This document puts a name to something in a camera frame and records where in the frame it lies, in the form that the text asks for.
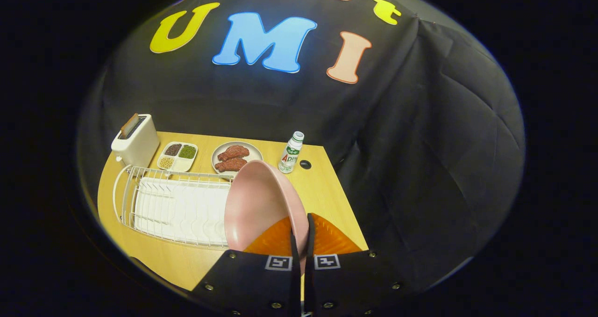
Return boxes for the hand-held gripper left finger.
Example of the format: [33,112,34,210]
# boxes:
[189,216,302,317]

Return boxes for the beige round plate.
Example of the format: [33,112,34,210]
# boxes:
[211,141,263,177]

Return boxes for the white drip tray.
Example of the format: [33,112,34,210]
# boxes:
[134,177,230,246]

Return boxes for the black backdrop cloth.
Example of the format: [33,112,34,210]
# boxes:
[77,0,526,294]

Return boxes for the white compartment tray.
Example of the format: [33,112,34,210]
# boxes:
[157,142,199,173]

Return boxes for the white drink bottle green cap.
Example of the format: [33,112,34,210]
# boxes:
[278,131,305,174]

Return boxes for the raw red meat piece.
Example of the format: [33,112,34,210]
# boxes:
[214,158,248,173]
[217,145,250,162]

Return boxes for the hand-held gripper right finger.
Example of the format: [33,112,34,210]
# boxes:
[304,213,421,317]

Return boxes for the white toaster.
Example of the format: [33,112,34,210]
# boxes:
[111,114,160,169]

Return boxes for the pink plate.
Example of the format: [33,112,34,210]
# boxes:
[224,160,310,273]

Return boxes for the white wire dish rack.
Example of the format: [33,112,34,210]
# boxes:
[113,165,234,248]

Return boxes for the toast bread slice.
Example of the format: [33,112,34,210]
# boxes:
[121,114,139,137]

